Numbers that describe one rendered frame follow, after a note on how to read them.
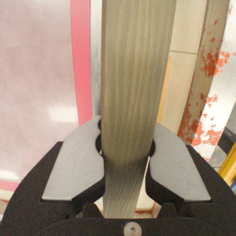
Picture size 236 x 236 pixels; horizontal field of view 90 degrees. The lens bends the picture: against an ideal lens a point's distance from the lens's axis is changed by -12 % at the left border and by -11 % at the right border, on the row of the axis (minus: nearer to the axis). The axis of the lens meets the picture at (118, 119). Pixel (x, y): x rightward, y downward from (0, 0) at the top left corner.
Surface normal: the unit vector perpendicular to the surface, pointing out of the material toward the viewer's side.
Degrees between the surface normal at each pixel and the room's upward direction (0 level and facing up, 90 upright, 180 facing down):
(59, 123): 0
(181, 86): 0
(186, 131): 90
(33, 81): 0
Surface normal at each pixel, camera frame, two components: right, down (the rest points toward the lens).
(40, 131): 0.01, 0.47
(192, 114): -1.00, -0.03
